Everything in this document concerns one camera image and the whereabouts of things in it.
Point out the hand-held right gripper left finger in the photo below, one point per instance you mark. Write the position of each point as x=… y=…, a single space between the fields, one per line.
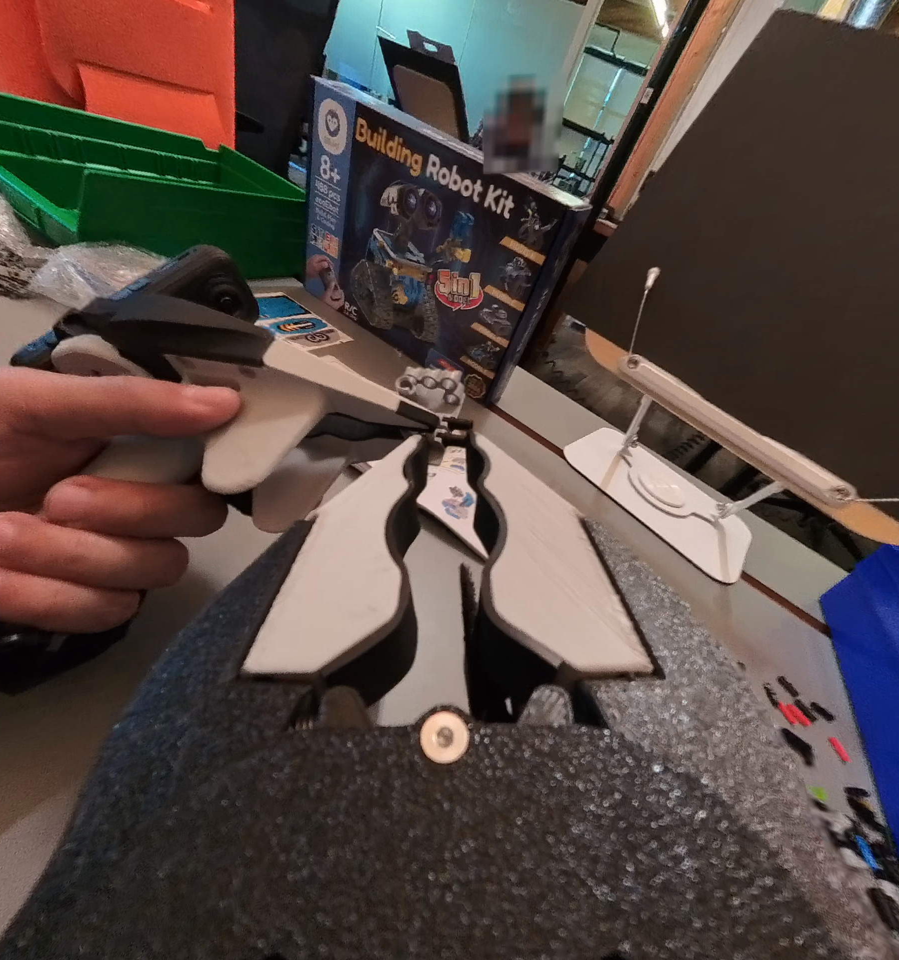
x=329 y=592

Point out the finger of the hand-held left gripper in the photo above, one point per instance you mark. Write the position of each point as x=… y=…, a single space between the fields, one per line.
x=367 y=429
x=344 y=386

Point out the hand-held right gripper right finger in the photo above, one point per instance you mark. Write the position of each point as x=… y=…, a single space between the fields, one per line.
x=562 y=592

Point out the grey triangular panel piece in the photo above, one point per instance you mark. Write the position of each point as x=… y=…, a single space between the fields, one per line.
x=431 y=390

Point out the pile of toy building pieces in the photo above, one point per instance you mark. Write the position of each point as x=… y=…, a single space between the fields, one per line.
x=862 y=832

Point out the white desk lamp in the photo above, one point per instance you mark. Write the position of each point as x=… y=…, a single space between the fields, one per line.
x=667 y=480

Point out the person's left hand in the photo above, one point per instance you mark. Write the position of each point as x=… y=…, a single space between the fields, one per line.
x=59 y=525

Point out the blue sticker sheet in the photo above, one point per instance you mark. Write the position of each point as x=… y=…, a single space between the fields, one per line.
x=292 y=319

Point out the instruction booklet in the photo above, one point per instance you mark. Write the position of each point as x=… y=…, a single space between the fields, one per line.
x=449 y=499

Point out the green plastic crate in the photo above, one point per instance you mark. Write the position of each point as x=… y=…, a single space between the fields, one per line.
x=157 y=202

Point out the dark blue toy box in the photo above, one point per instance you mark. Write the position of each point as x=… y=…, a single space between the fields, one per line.
x=419 y=247

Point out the orange box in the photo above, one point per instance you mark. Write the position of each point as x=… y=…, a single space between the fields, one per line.
x=119 y=52

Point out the black framed panel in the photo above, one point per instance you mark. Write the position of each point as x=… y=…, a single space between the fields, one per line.
x=427 y=97

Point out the blue plastic bin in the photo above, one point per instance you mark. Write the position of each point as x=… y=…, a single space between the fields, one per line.
x=884 y=675

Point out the black partition board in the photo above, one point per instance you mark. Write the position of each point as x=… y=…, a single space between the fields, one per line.
x=757 y=225

